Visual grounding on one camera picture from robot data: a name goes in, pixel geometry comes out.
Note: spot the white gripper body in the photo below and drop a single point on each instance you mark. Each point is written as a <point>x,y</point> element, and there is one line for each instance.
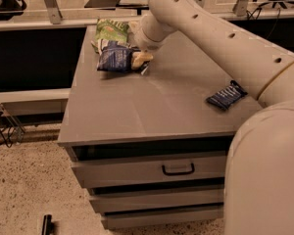
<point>141,40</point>

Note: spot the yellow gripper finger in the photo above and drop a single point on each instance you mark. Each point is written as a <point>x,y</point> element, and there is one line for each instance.
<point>134,27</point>
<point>139,58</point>

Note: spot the blue chip bag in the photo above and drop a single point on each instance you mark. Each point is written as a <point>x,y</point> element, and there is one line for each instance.
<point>115,56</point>

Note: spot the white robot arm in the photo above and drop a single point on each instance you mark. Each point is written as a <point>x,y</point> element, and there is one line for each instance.
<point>259,175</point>

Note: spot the green jalapeno chip bag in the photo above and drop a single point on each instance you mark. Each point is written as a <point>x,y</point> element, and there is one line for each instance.
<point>109,30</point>

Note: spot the grey drawer cabinet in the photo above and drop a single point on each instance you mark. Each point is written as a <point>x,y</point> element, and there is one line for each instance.
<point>160,112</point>

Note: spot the dark blue snack bar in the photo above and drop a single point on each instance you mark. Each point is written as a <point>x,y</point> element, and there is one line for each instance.
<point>228,96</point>

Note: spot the top grey drawer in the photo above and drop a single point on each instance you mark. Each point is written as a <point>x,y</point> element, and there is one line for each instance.
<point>144,170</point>

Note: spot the grey drawer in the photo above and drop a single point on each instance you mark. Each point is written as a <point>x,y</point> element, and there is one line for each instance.
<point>128,220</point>
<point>137,201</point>
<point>144,170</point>

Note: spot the metal glass railing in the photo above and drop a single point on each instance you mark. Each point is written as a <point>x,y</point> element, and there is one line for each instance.
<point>72,13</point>

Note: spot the middle grey drawer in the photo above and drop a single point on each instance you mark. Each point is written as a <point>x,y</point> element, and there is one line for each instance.
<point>137,201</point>

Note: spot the bottom grey drawer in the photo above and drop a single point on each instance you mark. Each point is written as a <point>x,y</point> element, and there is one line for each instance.
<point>128,220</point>

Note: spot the black cylindrical floor object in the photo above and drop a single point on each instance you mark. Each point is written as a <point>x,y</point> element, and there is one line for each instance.
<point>48,225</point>

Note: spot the black drawer handle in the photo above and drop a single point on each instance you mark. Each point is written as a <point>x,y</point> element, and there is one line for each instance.
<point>178,169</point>

